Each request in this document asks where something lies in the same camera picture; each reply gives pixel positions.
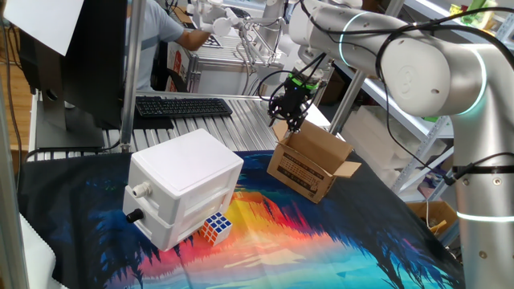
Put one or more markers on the black mouse pad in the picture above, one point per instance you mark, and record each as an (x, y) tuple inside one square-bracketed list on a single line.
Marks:
[(156, 122)]

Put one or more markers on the brown cardboard box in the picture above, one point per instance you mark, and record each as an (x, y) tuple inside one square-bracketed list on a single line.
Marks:
[(309, 176)]

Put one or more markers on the black office chair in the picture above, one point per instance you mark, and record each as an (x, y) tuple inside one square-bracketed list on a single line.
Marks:
[(160, 76)]

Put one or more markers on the slim silver white robot arm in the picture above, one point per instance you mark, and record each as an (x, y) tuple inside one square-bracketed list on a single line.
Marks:
[(273, 12)]

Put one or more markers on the bystander torso light blue shirt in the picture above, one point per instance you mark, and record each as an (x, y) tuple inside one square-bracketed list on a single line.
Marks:
[(156, 40)]

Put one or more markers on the white foam blocks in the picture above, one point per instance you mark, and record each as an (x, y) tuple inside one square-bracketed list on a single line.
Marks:
[(373, 136)]

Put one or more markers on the white paper sheet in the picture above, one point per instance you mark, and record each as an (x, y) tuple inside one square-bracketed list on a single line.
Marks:
[(44, 20)]

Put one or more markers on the round black disc device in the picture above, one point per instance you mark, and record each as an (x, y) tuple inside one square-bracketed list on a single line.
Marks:
[(244, 13)]

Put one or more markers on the small yellow cup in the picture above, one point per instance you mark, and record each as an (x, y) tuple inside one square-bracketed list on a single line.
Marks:
[(455, 10)]

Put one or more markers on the white metal shelf rack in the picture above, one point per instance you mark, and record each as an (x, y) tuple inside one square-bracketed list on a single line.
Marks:
[(431, 12)]

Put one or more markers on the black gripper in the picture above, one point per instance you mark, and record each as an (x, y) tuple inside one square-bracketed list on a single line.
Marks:
[(295, 99)]

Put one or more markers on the Rubik's cube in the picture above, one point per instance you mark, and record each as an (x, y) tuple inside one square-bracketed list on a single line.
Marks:
[(214, 229)]

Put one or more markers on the colourful forest print tablecloth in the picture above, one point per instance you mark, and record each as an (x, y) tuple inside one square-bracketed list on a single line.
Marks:
[(281, 249)]

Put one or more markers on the white plastic drawer cabinet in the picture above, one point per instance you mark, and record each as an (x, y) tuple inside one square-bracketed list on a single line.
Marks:
[(180, 168)]

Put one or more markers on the bystander bare forearm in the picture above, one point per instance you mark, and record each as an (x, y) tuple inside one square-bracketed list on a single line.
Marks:
[(192, 40)]

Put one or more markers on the pale yellow bottle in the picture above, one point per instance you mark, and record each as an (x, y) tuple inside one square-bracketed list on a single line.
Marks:
[(490, 18)]

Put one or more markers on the red white carton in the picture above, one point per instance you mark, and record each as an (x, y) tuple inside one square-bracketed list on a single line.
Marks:
[(176, 68)]

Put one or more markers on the aluminium equipment case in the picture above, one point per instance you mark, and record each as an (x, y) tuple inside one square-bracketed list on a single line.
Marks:
[(217, 80)]

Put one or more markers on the white articulated support linkage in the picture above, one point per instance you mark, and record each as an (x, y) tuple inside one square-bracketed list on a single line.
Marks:
[(245, 50)]

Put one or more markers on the white robotic hand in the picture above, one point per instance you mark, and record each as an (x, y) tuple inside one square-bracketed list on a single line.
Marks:
[(219, 25)]

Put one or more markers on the green plastic bottle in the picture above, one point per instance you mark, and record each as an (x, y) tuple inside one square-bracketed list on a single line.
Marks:
[(476, 12)]

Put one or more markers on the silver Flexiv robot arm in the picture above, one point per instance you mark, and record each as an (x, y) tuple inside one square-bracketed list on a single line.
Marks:
[(425, 76)]

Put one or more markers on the black computer monitor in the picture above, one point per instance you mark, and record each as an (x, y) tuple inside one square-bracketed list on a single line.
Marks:
[(96, 60)]

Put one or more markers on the black computer keyboard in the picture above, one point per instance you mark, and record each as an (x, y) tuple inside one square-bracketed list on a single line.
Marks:
[(180, 107)]

